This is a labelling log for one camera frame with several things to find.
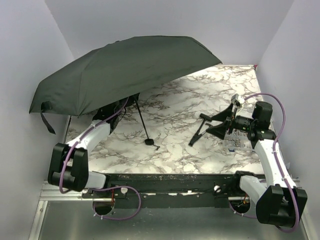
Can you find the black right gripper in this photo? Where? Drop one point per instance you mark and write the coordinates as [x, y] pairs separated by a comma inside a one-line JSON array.
[[230, 122]]

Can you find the black folding umbrella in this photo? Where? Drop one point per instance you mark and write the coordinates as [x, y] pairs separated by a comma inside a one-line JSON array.
[[113, 75]]

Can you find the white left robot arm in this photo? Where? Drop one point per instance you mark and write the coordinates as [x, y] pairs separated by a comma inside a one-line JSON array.
[[69, 165]]

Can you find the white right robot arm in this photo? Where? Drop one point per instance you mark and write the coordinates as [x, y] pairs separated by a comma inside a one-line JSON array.
[[279, 202]]

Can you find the clear plastic screw box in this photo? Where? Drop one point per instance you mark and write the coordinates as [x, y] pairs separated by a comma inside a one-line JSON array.
[[237, 141]]

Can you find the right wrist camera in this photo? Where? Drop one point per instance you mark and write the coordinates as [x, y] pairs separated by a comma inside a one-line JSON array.
[[237, 101]]

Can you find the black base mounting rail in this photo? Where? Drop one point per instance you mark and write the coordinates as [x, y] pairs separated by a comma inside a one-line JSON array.
[[162, 191]]

